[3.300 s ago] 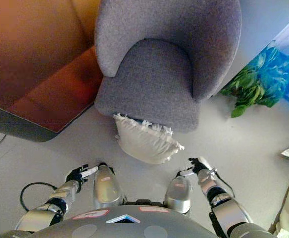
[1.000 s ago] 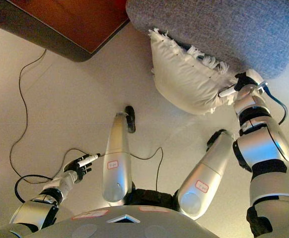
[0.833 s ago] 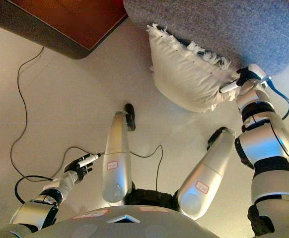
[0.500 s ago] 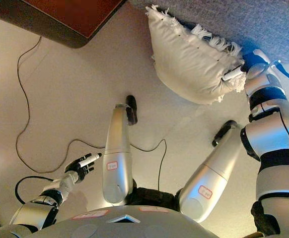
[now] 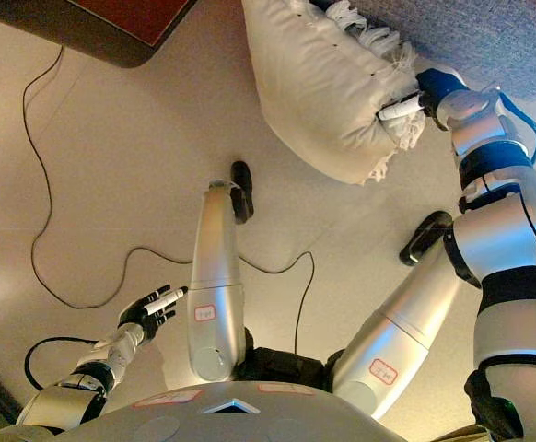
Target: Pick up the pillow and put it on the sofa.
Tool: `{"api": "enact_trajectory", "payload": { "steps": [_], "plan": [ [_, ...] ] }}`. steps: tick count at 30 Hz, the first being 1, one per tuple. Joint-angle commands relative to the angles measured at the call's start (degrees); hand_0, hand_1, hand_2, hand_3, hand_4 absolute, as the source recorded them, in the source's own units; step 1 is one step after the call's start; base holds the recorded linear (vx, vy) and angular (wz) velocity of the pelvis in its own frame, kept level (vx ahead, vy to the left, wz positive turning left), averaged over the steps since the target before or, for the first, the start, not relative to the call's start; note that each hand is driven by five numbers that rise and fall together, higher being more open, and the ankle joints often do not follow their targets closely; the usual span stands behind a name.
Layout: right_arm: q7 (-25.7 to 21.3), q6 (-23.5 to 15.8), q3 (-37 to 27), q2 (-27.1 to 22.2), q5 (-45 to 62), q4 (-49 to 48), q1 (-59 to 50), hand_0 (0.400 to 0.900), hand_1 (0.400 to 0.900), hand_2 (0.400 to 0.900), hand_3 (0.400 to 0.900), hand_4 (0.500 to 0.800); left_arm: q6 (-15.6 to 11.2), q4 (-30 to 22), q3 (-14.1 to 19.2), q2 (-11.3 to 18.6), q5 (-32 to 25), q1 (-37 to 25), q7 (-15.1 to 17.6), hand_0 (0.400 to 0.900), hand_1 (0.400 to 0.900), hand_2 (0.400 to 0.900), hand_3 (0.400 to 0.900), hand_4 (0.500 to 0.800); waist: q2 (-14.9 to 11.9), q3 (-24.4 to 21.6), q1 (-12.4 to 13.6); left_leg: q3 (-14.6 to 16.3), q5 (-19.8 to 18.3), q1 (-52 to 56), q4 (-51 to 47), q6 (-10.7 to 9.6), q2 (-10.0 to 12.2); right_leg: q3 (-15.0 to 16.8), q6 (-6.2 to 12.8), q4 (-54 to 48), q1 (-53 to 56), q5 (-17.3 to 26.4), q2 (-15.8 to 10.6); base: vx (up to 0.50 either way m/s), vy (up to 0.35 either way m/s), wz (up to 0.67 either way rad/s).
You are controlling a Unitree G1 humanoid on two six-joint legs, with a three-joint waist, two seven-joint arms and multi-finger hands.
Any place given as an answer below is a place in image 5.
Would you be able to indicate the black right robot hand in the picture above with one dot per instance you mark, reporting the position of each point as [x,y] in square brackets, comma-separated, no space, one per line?
[440,85]

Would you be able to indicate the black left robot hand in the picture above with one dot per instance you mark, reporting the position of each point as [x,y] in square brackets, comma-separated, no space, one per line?
[146,313]

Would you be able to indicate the white fringed throw pillow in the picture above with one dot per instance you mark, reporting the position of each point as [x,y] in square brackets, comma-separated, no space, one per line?
[323,96]

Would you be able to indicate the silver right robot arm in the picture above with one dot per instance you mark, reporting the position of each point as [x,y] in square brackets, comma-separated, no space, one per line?
[507,221]

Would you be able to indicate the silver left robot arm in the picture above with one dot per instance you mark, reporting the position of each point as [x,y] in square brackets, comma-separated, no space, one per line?
[74,391]

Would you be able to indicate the grey fabric armchair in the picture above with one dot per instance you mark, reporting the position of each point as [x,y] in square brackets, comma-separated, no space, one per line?
[480,41]

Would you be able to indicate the silver left robot leg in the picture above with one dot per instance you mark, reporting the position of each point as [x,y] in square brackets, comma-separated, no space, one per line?
[215,285]

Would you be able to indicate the silver robot leg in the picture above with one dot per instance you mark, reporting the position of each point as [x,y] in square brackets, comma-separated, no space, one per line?
[397,336]
[215,285]

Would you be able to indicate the grey robot torso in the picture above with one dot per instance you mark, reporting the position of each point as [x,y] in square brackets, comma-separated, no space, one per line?
[203,419]

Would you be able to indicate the black robot waist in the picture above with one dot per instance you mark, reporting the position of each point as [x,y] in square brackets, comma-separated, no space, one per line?
[282,364]

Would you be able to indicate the silver right robot leg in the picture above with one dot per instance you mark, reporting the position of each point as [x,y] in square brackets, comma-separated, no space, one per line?
[397,336]

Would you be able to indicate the brown wooden cabinet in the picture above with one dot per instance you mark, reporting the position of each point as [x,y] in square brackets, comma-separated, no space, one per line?
[125,23]

